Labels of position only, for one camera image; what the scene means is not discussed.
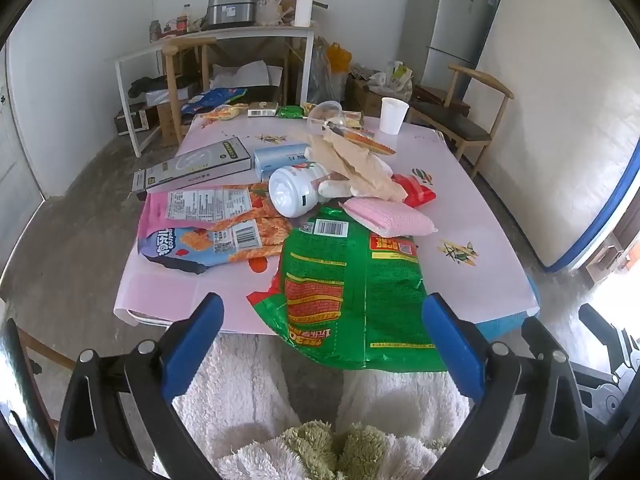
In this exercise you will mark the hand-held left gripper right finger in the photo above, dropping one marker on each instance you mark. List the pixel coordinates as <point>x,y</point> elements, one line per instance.
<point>450,345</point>

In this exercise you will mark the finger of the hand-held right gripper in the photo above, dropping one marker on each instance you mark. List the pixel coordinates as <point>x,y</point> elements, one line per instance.
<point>602,325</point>

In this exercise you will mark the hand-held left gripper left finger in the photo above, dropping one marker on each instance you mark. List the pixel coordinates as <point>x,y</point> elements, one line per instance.
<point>195,345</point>

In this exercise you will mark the pink sponge cloth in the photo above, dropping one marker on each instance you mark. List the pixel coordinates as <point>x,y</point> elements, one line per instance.
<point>390,215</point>

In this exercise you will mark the blue medicine box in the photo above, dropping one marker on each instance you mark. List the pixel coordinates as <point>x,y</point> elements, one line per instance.
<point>280,157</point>

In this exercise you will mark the purple orange snack bag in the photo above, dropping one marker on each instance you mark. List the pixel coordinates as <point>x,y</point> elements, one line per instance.
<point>170,255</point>

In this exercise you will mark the green snack bag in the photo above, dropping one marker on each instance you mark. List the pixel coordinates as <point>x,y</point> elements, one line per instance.
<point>350,280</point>

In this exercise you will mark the pink orange snack bag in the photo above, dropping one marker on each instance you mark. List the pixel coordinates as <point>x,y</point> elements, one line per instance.
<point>200,205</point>

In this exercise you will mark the green fluffy cloth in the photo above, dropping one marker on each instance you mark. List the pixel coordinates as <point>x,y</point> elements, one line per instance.
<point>310,442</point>

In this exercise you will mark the red snack packet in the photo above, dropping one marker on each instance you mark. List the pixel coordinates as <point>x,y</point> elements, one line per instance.
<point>417,190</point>

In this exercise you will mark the grey flat box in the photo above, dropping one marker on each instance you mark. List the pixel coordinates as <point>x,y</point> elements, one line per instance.
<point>200,165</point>

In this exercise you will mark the white plastic bottle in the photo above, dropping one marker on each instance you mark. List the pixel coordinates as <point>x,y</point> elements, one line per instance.
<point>295,192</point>

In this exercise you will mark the white crumpled tissue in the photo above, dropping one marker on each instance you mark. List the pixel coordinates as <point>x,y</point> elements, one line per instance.
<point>332,190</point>

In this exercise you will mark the brown paper bag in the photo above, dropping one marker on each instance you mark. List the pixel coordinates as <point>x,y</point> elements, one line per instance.
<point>360,170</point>

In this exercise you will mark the white mattress blue edge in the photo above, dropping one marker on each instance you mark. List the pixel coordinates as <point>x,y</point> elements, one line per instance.
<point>550,135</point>

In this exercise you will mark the orange striped wrapper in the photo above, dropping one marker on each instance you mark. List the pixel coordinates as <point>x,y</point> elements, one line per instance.
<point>370,144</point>

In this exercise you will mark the wooden chair dark seat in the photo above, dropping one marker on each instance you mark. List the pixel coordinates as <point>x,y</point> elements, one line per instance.
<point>465,127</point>

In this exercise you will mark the white paper cup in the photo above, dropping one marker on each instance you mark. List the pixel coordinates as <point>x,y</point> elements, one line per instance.
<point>393,117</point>

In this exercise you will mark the white gold small box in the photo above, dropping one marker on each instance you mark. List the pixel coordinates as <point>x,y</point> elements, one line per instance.
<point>262,109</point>

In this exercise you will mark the green small packet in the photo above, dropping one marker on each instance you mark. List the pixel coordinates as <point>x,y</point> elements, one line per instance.
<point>290,111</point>

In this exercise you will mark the white door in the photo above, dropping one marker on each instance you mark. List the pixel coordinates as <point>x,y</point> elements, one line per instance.
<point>15,160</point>

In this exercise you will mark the cardboard box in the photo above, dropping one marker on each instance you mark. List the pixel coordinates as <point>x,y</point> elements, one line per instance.
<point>365,97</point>

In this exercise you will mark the clear plastic cup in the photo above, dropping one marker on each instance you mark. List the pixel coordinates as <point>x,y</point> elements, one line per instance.
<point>325,112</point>

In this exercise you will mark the black cloth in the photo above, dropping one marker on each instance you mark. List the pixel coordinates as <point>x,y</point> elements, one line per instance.
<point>147,85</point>

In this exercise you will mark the white paper bag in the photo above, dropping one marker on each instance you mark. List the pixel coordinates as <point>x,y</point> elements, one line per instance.
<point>242,75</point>

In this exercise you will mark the clear plastic bag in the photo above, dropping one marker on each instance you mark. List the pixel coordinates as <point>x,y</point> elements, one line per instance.
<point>320,80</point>

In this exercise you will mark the yellow plastic bag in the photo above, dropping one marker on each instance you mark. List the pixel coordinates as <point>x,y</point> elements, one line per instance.
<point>338,57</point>

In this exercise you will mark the white metal table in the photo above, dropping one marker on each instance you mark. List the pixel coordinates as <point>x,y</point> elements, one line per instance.
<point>225,35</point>

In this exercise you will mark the grey fridge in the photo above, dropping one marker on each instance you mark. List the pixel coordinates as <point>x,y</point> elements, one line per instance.
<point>445,20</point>

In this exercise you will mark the clear bottle red label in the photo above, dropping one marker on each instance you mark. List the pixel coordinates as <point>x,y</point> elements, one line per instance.
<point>184,20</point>

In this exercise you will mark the white plastic bag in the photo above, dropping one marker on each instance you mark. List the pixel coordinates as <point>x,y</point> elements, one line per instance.
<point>272,10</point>

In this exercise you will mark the paper towel roll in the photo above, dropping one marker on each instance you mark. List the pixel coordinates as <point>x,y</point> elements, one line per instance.
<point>303,10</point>

